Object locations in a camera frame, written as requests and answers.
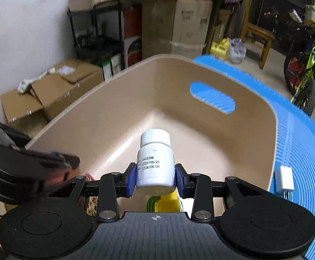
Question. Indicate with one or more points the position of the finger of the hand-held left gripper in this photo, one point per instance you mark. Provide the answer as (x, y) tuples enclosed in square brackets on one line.
[(62, 161)]

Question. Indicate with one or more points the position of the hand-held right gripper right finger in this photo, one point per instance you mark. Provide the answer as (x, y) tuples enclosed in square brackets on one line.
[(180, 181)]

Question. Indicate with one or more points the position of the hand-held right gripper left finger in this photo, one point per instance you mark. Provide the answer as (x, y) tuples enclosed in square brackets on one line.
[(130, 180)]

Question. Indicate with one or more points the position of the yellow plastic toy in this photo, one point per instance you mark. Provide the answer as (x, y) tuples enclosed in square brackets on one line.
[(168, 203)]

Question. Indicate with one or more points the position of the white pill bottle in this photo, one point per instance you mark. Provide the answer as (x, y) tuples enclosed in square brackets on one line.
[(154, 168)]

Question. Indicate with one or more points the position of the green round tin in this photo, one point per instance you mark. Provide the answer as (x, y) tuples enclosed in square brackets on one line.
[(151, 205)]

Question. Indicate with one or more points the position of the beige plastic basket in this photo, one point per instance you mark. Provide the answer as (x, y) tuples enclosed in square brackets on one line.
[(119, 100)]

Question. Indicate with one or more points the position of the open cardboard box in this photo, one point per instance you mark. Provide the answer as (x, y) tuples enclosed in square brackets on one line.
[(54, 89)]

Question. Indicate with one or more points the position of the white charger adapter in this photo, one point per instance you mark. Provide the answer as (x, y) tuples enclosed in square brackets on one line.
[(285, 180)]

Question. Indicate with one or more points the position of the black shelf cart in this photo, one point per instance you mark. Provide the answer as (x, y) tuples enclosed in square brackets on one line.
[(97, 40)]

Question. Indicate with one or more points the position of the blue silicone mat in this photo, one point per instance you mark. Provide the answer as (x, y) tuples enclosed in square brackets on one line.
[(303, 146)]

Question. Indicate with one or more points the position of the yellow plastic jug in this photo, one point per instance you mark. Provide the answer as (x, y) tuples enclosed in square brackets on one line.
[(219, 48)]

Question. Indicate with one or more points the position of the red and white box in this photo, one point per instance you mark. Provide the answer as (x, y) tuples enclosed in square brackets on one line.
[(132, 40)]

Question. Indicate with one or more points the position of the clear plastic bag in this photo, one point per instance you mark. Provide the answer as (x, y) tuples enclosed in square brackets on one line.
[(237, 51)]

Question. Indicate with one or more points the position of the plain cardboard box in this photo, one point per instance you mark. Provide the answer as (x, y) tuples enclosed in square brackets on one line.
[(179, 27)]

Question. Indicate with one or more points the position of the green and black bicycle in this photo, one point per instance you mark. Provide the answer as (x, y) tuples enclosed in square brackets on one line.
[(306, 75)]

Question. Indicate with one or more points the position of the wooden chair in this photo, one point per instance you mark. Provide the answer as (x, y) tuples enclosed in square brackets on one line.
[(257, 32)]

